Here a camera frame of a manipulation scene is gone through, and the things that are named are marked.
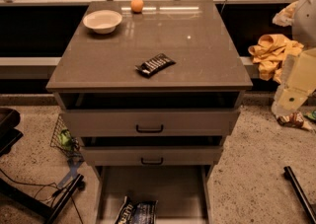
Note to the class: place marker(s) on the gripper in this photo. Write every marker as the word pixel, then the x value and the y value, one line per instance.
pixel 304 24

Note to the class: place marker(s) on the blue chip bag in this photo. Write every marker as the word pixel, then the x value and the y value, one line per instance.
pixel 137 213

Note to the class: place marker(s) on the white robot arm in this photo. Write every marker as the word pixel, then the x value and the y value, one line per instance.
pixel 304 23

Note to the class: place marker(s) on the brown snack bag on floor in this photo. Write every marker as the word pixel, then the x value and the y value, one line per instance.
pixel 294 120

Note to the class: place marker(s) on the grey drawer cabinet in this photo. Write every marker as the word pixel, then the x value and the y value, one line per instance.
pixel 98 72

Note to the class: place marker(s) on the bottom grey drawer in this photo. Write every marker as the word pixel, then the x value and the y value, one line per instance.
pixel 180 193

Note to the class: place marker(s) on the grey drawer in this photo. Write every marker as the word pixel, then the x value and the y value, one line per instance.
pixel 146 155
pixel 126 123
pixel 180 193

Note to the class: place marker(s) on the top grey drawer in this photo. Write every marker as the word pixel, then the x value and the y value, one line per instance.
pixel 126 123

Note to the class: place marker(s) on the middle grey drawer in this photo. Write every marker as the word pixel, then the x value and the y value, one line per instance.
pixel 146 155

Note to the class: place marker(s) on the green packet on floor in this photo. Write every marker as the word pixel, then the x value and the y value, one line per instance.
pixel 311 115

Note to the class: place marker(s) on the yellow crumpled cloth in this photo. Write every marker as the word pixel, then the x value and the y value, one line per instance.
pixel 270 53

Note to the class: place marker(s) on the black bar right floor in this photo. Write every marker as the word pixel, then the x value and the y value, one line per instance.
pixel 310 209

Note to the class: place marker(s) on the black candy bar wrapper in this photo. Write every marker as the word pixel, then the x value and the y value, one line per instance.
pixel 154 65

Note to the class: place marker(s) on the orange fruit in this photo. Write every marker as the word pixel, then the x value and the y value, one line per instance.
pixel 136 6

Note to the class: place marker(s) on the white paper bowl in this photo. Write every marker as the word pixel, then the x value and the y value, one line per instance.
pixel 102 22

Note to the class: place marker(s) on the green item in basket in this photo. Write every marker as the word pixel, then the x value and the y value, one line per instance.
pixel 65 139

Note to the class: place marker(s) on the blue tape on floor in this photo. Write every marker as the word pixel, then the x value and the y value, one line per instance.
pixel 73 165

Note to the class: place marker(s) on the black chair base left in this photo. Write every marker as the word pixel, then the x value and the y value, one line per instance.
pixel 9 135

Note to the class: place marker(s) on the black stand leg left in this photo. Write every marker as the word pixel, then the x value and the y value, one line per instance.
pixel 49 208

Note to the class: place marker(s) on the wire basket on floor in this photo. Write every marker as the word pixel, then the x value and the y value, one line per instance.
pixel 54 142

